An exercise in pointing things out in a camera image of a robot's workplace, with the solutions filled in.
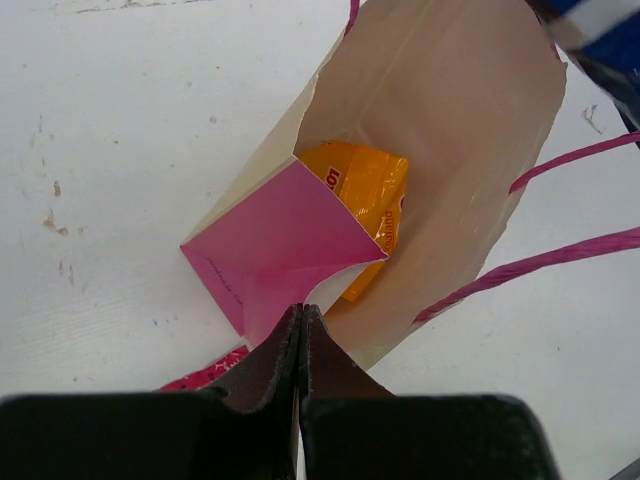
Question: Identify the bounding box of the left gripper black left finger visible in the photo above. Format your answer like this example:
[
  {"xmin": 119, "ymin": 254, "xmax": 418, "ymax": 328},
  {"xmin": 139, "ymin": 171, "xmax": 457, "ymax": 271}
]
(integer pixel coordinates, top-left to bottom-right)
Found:
[{"xmin": 1, "ymin": 304, "xmax": 303, "ymax": 479}]

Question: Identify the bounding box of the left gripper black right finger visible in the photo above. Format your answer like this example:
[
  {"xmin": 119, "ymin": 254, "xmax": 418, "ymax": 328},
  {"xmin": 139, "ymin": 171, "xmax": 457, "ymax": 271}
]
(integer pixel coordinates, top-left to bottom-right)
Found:
[{"xmin": 298, "ymin": 305, "xmax": 560, "ymax": 479}]

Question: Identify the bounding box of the orange mango candy bag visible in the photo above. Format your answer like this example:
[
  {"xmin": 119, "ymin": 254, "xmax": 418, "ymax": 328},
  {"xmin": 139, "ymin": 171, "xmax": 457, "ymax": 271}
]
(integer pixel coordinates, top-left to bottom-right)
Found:
[{"xmin": 297, "ymin": 141, "xmax": 410, "ymax": 302}]

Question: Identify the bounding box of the beige Cakes paper bag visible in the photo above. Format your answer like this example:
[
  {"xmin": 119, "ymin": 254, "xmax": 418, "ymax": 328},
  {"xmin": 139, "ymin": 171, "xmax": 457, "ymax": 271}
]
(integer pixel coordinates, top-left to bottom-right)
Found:
[{"xmin": 179, "ymin": 0, "xmax": 640, "ymax": 371}]

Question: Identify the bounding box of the blue chips bag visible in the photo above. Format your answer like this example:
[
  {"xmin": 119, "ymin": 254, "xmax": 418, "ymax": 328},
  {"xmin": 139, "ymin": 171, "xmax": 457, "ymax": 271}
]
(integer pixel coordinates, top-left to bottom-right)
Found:
[{"xmin": 528, "ymin": 0, "xmax": 639, "ymax": 132}]

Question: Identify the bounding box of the small pink snack packet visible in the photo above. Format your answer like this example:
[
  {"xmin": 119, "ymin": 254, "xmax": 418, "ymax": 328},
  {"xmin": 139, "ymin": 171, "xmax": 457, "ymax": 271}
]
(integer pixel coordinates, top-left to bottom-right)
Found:
[{"xmin": 159, "ymin": 345, "xmax": 250, "ymax": 392}]

